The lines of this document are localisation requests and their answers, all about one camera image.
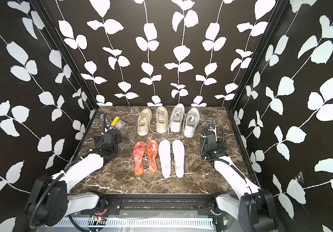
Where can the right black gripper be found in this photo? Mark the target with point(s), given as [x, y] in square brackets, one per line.
[222, 144]

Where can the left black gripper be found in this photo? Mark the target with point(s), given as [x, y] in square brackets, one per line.
[99, 141]

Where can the red orange insole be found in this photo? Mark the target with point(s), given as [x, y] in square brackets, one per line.
[138, 154]

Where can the white sneaker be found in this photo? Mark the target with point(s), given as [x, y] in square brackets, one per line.
[177, 118]
[191, 122]

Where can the white insole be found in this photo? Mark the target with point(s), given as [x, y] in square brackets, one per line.
[165, 158]
[179, 154]

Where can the beige lace sneaker one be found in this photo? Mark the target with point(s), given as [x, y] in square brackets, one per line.
[143, 123]
[161, 119]

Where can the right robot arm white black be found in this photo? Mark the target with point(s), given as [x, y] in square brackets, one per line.
[254, 208]

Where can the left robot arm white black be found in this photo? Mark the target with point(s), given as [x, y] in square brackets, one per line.
[50, 199]

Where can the purple card box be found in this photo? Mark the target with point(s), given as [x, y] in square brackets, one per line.
[119, 125]

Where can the yellow small block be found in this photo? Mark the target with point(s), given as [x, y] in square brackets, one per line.
[115, 120]

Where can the white ventilation grille strip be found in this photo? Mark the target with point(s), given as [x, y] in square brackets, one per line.
[115, 222]

